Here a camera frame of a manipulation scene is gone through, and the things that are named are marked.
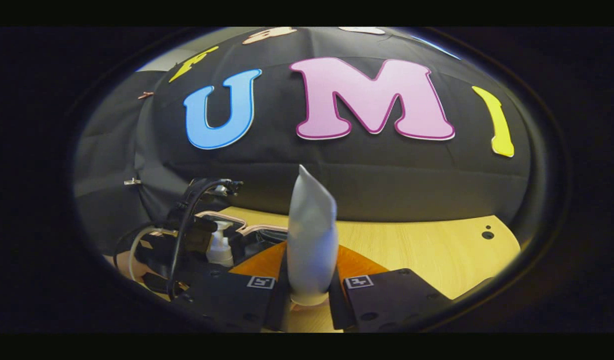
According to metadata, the black backdrop cloth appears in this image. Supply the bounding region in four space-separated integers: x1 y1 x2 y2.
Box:
74 27 532 256

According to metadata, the white pump bottle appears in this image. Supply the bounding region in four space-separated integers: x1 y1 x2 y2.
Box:
207 220 235 267

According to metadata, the black cable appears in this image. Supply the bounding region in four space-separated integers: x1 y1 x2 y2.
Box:
166 178 225 301

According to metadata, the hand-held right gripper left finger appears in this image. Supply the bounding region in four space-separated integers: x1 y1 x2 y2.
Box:
174 241 292 333

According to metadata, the white squeeze tube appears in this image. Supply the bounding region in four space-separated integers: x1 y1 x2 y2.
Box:
286 164 339 307

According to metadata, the white cable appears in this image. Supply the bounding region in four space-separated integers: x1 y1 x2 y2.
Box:
128 226 162 282

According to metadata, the pink suitcase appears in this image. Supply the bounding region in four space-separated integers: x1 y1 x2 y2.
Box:
194 210 290 266

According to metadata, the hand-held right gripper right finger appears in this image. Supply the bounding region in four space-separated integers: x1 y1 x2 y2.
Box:
329 244 455 332

